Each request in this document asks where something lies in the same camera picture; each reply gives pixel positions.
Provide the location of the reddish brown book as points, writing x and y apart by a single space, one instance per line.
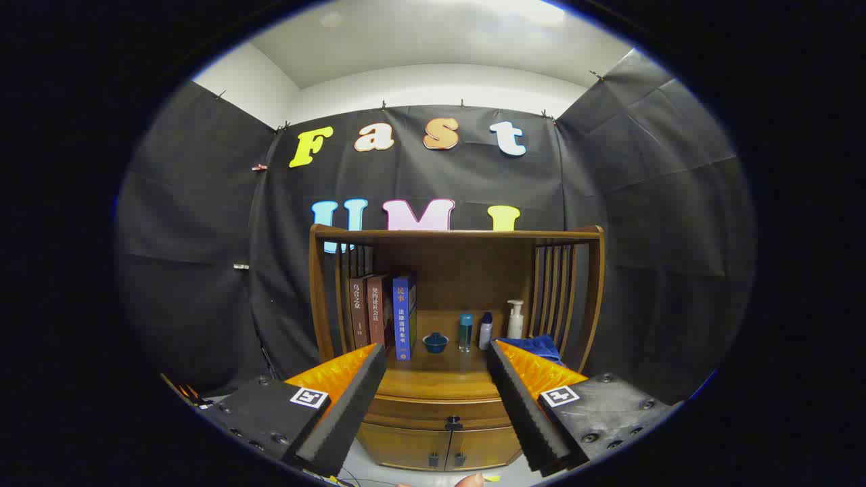
379 311

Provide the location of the white pump bottle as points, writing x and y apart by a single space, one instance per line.
515 326

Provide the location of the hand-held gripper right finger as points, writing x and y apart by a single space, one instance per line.
521 412

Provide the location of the wooden cabinet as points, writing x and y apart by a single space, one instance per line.
460 270

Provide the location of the wooden cabinet door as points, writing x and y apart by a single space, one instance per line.
406 446
484 448

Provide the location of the wooden countertop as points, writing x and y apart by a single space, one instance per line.
440 379

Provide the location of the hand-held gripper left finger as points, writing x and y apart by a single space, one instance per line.
352 412

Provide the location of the white bottle with blue cap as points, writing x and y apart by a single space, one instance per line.
486 335

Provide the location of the wooden drawer with black knob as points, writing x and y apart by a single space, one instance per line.
433 410

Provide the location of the blue towel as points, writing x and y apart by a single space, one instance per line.
538 348

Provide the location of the dark blue lidded teacup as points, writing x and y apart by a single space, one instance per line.
435 343

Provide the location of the blue book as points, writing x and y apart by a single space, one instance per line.
403 318

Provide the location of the black backdrop cloth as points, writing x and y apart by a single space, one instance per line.
203 237

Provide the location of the teal transparent bottle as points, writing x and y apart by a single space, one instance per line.
465 335

